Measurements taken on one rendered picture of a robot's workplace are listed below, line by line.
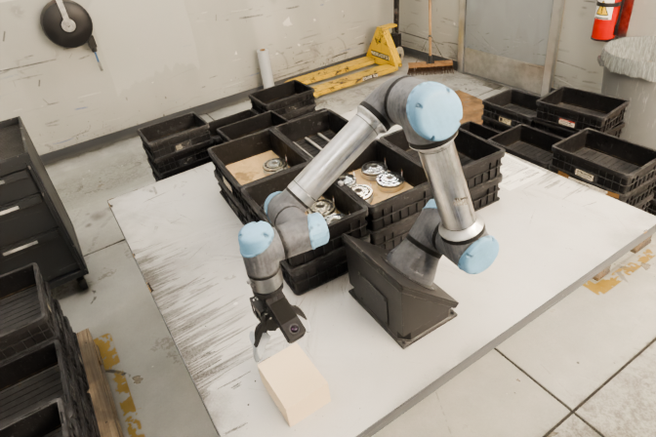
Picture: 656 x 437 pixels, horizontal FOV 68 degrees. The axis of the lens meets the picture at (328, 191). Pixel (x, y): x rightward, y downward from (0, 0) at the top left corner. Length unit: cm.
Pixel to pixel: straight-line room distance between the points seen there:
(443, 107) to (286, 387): 77
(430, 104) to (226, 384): 92
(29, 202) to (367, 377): 197
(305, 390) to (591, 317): 165
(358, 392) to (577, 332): 139
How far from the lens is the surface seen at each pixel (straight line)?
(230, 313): 162
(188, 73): 493
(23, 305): 240
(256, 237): 100
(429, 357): 143
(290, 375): 132
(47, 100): 476
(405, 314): 135
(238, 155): 216
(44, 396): 215
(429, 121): 104
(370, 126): 116
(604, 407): 231
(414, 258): 139
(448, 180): 116
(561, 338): 248
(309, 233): 104
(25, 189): 279
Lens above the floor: 182
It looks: 32 degrees down
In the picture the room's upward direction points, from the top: 7 degrees counter-clockwise
